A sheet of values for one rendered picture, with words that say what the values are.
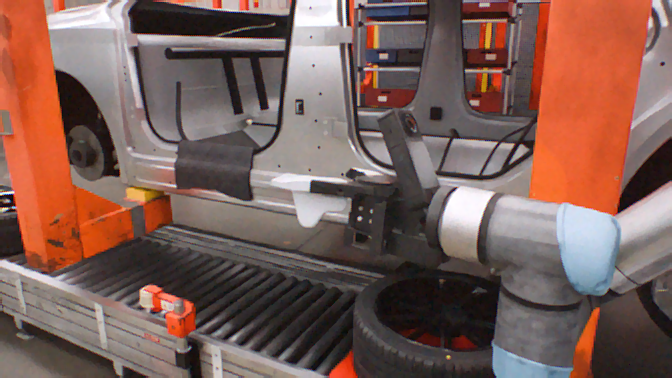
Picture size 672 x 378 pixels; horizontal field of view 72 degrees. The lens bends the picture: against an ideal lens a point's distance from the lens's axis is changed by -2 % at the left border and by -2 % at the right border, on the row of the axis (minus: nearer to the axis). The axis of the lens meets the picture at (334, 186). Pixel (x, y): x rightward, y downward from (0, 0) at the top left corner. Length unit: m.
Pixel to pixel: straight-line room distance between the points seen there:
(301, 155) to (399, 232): 1.35
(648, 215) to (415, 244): 0.24
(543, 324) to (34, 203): 1.97
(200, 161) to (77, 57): 0.88
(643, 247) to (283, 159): 1.52
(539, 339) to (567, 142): 0.58
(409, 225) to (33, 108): 1.78
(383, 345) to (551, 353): 1.10
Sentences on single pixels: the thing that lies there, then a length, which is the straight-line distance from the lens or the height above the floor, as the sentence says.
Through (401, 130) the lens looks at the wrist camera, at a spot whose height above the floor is 1.31.
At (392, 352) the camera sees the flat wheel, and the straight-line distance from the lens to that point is 1.54.
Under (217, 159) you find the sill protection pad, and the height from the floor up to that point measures 0.94.
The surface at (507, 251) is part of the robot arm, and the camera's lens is 0.46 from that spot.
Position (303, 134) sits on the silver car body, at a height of 1.08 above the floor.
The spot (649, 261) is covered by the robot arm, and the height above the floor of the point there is 1.18.
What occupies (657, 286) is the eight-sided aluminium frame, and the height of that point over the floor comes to 0.78.
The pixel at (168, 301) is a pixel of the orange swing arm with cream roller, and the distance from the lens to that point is 1.90.
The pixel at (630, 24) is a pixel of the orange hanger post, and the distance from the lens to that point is 0.99.
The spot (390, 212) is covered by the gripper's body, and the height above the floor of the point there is 1.22.
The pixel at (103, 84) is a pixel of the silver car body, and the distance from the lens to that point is 2.55.
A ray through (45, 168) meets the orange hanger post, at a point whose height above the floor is 0.95.
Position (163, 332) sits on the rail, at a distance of 1.97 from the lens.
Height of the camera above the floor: 1.39
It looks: 16 degrees down
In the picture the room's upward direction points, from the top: straight up
